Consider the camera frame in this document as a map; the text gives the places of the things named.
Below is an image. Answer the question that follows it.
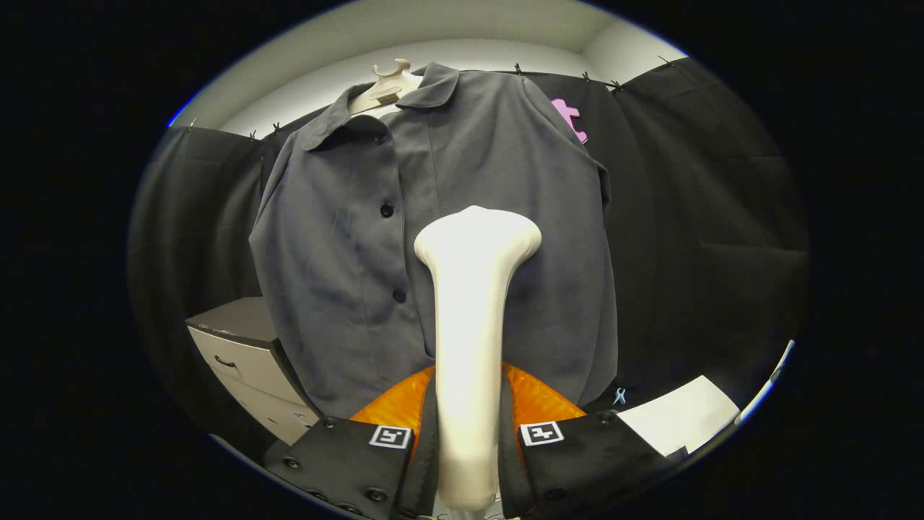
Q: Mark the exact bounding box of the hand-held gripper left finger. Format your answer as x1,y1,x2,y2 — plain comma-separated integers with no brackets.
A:
263,365,439,519

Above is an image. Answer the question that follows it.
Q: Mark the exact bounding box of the grey button shirt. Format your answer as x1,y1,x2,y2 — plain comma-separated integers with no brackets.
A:
249,61,620,420

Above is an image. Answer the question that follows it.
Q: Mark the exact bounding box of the cream clothes hanger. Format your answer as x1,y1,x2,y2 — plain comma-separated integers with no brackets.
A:
348,58,423,116

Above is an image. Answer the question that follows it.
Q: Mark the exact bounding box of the white side table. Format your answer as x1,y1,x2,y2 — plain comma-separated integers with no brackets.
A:
617,374,741,457

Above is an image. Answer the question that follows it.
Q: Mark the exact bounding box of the white garment steamer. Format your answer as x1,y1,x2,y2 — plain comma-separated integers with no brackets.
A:
414,205,542,514

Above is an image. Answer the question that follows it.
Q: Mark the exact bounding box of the grey drawer cabinet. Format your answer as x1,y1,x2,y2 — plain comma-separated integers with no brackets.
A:
186,296,322,446

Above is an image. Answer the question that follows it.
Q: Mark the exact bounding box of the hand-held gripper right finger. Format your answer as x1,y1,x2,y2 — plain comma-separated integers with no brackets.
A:
498,361,676,519

